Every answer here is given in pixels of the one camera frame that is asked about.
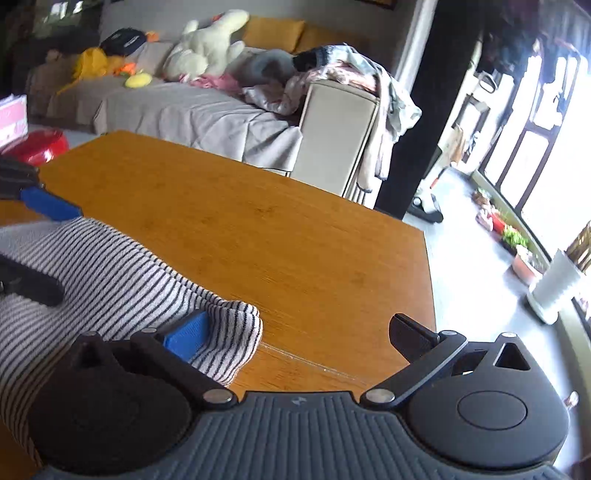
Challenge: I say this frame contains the beige hanging cloth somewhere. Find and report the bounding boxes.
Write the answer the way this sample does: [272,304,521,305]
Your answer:
[445,124,465,164]

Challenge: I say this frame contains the grey neck pillow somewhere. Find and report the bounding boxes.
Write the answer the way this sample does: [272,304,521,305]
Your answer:
[242,50,296,86]

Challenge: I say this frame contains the yellow cushion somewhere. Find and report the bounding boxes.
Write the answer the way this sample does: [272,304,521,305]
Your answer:
[295,25,356,54]
[240,16,306,51]

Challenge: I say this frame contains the black cap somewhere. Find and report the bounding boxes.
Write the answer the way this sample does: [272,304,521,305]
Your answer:
[99,28,147,57]

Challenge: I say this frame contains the black framed window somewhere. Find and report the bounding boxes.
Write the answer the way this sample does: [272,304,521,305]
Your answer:
[475,28,591,333]

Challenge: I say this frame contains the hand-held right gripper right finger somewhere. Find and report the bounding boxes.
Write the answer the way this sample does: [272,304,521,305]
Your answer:
[362,312,536,411]

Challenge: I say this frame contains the red plastic stool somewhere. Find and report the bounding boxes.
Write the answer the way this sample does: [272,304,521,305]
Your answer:
[0,129,70,166]

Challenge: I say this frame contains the grey covered sofa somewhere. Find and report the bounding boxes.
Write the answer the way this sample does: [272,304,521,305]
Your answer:
[25,0,384,204]

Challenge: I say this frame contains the pink storage case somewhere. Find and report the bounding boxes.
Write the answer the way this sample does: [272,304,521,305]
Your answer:
[0,95,28,148]

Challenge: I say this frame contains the white duck plush toy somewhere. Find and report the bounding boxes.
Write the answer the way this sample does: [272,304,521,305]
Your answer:
[163,9,250,83]

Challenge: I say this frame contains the pile of mixed clothes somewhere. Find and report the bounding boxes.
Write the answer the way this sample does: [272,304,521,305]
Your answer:
[291,44,422,192]

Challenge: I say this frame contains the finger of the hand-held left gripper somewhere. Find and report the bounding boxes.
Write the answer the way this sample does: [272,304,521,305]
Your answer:
[0,254,65,306]
[0,157,85,221]

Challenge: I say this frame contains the tall plant in white pot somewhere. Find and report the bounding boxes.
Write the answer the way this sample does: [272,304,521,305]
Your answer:
[526,222,591,325]

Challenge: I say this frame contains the tray of green plants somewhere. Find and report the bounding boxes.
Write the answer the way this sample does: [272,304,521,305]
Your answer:
[501,224,529,254]

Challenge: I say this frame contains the pink basin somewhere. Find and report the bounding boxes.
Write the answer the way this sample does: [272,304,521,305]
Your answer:
[512,244,546,282]

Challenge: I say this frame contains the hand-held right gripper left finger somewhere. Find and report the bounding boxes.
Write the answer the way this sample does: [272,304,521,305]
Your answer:
[60,310,237,411]

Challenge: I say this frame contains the pale pink crumpled cloth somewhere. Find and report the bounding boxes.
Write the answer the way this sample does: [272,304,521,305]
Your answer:
[242,76,308,116]

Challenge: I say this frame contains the pink clothing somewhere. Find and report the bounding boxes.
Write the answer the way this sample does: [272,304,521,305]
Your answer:
[189,74,241,93]

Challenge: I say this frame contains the grey striped knit garment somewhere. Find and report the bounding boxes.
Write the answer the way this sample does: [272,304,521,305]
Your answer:
[0,217,264,467]

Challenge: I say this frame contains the dark hanging clothes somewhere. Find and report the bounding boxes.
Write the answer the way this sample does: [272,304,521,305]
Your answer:
[480,0,591,88]

